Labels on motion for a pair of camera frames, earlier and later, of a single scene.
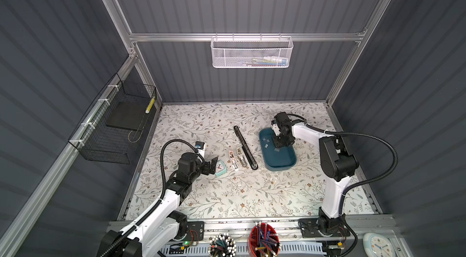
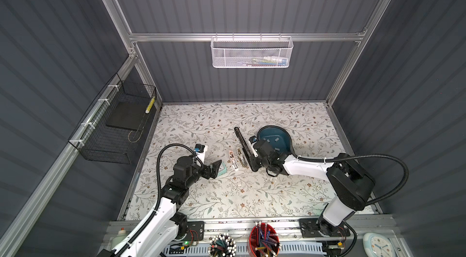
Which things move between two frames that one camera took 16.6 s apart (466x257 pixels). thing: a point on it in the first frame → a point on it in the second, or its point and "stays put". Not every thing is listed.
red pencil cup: [263, 240] stays put
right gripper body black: [279, 141] → [263, 163]
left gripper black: [205, 170] stays put
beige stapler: [241, 157] stays put
